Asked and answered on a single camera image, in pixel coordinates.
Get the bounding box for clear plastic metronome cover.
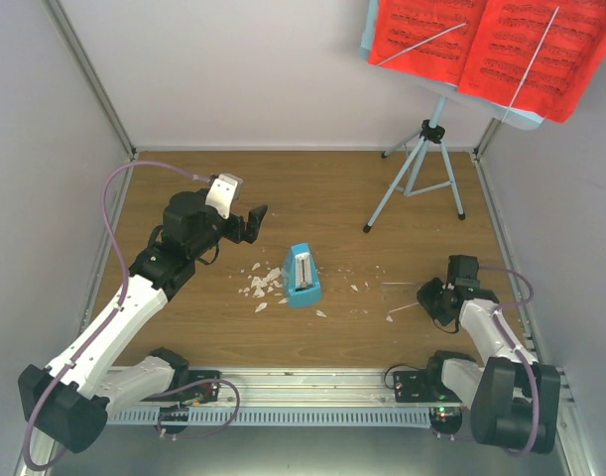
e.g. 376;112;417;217
380;282;422;314

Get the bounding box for blue metronome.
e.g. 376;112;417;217
282;243;322;308

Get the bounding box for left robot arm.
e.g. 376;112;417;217
18;187;268;453

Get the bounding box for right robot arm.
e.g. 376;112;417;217
417;255;561;455

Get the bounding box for light blue music stand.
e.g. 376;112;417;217
361;93;467;234

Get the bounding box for red sheet music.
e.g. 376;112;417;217
368;1;606;123

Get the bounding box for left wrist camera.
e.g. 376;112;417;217
205;174;244;219

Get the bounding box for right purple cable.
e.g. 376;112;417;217
478;265;540;457

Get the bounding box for purple cable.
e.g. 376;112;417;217
478;265;540;457
22;161;214;472

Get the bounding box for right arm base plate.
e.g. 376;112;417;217
393;370;460;405

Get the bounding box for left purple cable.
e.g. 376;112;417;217
22;161;214;472

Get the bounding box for aluminium front rail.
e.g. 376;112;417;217
83;358;465;415

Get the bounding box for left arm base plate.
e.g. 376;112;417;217
150;369;221;434

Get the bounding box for grey slotted cable duct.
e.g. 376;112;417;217
106;407;432;427

